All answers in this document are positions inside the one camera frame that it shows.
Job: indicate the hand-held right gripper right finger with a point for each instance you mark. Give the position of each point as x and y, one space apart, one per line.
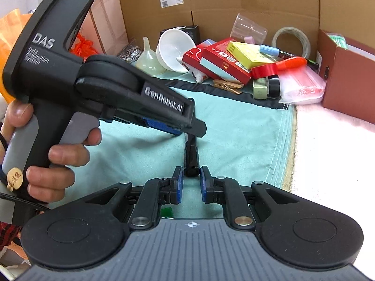
205 187

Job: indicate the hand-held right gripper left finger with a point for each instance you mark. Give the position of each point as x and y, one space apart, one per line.
178 187

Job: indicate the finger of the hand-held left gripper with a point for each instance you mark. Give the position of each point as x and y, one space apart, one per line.
161 124
164 102

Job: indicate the black marker pen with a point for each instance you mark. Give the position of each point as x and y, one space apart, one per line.
191 158

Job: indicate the pack of clear zip bags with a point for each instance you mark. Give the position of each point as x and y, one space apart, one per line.
301 85

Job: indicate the reddish-brown cardboard container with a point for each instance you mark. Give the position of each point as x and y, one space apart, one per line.
348 76

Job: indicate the person's left hand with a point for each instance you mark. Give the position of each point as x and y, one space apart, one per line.
67 155

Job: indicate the green plastic piece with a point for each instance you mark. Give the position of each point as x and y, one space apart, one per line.
167 212

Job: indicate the red plastic bag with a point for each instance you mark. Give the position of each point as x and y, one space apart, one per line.
83 48

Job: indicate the translucent funnel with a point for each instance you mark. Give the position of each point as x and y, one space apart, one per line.
149 61

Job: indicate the white packet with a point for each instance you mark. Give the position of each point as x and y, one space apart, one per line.
199 76

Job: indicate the red cardboard box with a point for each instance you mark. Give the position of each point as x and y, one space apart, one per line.
215 52
192 57

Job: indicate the white bowl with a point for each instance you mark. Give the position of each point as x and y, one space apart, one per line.
172 49

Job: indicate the teal cloth with black band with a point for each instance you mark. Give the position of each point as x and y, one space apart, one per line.
240 140

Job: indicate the bag of paper clips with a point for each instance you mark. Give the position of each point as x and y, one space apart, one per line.
130 52

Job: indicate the orange plastic bag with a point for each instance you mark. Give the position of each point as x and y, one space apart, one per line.
10 29

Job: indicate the wooden clothespin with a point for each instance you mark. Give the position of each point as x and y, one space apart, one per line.
233 90
227 83

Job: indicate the black box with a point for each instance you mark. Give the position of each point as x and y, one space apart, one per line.
192 33

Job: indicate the brown paper bag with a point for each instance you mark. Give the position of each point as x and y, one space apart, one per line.
108 20

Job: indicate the yellow box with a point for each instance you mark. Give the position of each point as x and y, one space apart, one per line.
246 54

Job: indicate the small green box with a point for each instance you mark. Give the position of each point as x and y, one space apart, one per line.
259 89

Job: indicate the black tape roll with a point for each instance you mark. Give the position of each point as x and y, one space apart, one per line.
274 86

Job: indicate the wooden tag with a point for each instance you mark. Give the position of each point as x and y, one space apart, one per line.
14 178

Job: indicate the clear plastic cup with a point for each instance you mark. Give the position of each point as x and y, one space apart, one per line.
249 27

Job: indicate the cardboard backdrop panel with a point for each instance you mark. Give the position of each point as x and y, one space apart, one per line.
219 0

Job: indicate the blue-capped black marker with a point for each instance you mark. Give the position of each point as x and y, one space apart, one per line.
269 49

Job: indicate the pink towel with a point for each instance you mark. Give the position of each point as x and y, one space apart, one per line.
331 158

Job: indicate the red silicone brush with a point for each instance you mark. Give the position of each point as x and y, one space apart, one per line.
290 63

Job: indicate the clear tape roll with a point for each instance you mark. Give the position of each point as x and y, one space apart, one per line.
305 44

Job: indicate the red patterned cloth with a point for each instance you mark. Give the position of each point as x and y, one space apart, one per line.
8 235

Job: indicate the green packet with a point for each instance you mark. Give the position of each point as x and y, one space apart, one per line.
338 41

